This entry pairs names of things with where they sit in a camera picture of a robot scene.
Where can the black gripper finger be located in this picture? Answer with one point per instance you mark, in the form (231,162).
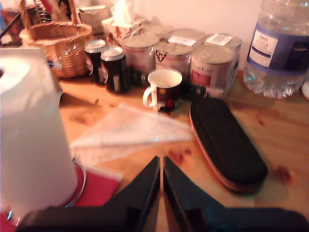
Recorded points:
(142,195)
(186,195)

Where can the metallic paper towel stand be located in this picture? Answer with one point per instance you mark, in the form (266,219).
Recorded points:
(84,180)

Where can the white paper towel roll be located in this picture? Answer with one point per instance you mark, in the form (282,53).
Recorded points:
(31,133)

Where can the red paper mat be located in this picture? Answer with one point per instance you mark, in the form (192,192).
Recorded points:
(101,188)

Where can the clear plastic sleeve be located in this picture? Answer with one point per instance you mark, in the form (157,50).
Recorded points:
(125,135)

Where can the black case with pale trim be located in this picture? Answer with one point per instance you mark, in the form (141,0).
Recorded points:
(224,145)

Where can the black Pepsi can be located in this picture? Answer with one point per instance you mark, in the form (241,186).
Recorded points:
(95,58)
(116,70)

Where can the tin with white lid sticker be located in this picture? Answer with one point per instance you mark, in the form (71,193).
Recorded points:
(186,37)
(222,39)

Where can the wicker basket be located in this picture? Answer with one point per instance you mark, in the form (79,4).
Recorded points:
(62,55)

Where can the large clear water bottle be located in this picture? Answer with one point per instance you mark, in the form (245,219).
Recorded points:
(275,53)

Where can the gingerbread print tissue box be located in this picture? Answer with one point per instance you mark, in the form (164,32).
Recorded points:
(120,26)

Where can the grey cardboard box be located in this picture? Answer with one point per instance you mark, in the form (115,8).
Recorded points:
(93,17)

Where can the small white round camera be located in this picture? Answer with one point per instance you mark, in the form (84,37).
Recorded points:
(306,90)

